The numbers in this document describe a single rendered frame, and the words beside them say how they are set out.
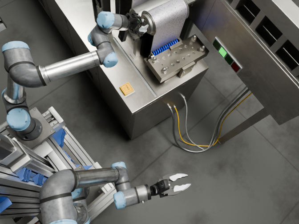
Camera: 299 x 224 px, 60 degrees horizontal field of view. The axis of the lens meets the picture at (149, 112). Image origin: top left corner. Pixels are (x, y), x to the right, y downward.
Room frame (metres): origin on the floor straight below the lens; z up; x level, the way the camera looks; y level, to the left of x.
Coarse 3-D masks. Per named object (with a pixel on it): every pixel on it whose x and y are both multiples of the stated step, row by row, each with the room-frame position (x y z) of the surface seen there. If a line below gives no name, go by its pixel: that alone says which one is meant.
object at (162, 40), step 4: (176, 28) 1.10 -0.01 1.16; (180, 28) 1.13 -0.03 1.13; (168, 32) 1.05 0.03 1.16; (172, 32) 1.08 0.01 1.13; (176, 32) 1.11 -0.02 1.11; (180, 32) 1.14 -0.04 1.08; (160, 36) 1.00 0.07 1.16; (164, 36) 1.03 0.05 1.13; (168, 36) 1.06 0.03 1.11; (172, 36) 1.09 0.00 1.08; (176, 36) 1.12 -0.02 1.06; (156, 40) 0.98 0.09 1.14; (160, 40) 1.01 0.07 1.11; (164, 40) 1.04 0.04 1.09; (168, 40) 1.07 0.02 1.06; (172, 40) 1.10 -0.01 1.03; (152, 44) 0.96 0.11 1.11; (156, 44) 0.99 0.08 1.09; (160, 44) 1.02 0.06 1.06; (164, 44) 1.05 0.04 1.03; (152, 48) 0.97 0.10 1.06; (156, 48) 0.99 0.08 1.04; (152, 52) 0.97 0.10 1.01
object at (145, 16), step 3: (141, 15) 1.02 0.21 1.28; (144, 15) 1.00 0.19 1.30; (147, 15) 1.00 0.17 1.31; (141, 18) 1.01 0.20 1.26; (147, 18) 0.98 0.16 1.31; (150, 21) 0.97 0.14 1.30; (150, 24) 0.96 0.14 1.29; (150, 27) 0.96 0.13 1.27; (153, 27) 0.96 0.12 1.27; (150, 30) 0.95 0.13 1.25; (153, 30) 0.96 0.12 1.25; (150, 33) 0.95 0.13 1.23
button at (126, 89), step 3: (123, 84) 0.73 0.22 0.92; (126, 84) 0.73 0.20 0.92; (129, 84) 0.74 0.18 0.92; (120, 87) 0.70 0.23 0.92; (123, 87) 0.71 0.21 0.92; (126, 87) 0.72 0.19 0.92; (129, 87) 0.72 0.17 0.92; (123, 90) 0.69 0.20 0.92; (126, 90) 0.69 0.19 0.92; (129, 90) 0.70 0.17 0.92; (132, 90) 0.71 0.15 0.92; (123, 93) 0.67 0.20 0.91; (126, 93) 0.67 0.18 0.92; (129, 93) 0.69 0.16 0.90
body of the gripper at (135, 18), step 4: (132, 12) 0.92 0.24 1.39; (128, 16) 0.87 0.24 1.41; (132, 16) 0.88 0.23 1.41; (136, 16) 0.91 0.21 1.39; (140, 16) 0.94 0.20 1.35; (128, 20) 0.85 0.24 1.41; (132, 20) 0.86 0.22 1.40; (136, 20) 0.88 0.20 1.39; (140, 20) 0.91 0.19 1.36; (128, 24) 0.83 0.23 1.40; (132, 24) 0.87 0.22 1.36; (136, 24) 0.87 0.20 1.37; (140, 24) 0.90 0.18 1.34; (144, 24) 0.91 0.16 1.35; (132, 28) 0.86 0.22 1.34; (136, 28) 0.87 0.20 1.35; (132, 32) 0.85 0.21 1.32
